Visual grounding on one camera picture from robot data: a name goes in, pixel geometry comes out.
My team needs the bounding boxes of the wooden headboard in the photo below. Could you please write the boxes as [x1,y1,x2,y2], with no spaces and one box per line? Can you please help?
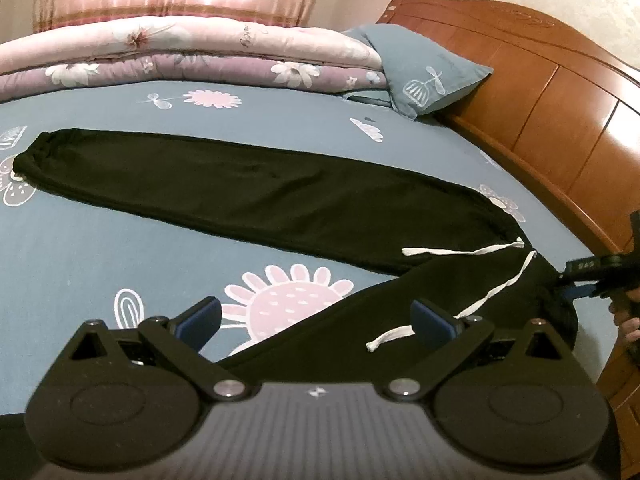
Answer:
[375,0,640,281]

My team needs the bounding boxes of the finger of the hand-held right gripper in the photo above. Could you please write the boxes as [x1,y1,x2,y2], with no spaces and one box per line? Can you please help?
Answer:
[556,284,598,301]

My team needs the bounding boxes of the black pants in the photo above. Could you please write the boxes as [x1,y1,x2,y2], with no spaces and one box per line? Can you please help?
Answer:
[12,128,581,386]

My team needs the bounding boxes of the folded floral quilt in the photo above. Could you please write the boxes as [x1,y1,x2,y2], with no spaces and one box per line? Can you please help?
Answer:
[0,15,388,106]

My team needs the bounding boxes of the person's right hand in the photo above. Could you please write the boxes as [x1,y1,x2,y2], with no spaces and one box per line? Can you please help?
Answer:
[611,301,640,346]

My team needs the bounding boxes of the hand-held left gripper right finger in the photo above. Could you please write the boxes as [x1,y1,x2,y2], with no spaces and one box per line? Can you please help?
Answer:
[382,299,576,403]

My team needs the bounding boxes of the blue floral bed sheet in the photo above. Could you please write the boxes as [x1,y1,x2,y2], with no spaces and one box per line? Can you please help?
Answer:
[0,77,601,411]

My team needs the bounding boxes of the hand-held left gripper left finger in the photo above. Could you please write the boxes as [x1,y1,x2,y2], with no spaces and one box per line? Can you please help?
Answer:
[65,296,248,403]

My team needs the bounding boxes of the blue pillow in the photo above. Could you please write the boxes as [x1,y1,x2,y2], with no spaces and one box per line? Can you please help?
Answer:
[342,23,493,121]

